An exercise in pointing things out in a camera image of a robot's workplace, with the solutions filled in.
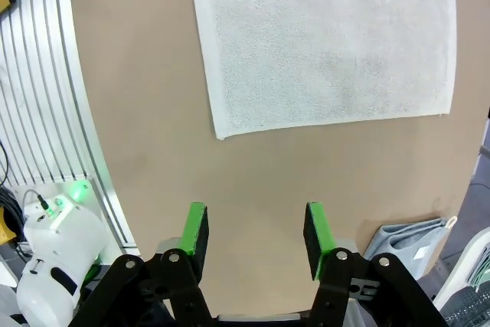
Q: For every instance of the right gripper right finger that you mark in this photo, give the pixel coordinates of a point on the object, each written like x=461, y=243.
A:
x=319, y=235

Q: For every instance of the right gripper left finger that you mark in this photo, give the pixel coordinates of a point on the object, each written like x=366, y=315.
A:
x=197, y=235

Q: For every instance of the light blue towel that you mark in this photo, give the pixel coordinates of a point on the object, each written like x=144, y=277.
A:
x=406, y=242

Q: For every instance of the grey perforated plastic basket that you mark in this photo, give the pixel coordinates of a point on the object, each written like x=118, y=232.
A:
x=471, y=308

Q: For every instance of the white towel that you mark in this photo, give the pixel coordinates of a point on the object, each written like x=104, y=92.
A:
x=325, y=43

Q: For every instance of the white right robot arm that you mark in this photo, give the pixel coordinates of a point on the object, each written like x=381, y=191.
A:
x=61, y=250

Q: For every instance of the green towel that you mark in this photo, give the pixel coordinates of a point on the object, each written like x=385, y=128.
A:
x=482, y=279

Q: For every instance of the aluminium profile frame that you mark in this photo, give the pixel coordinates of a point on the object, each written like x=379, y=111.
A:
x=34, y=93

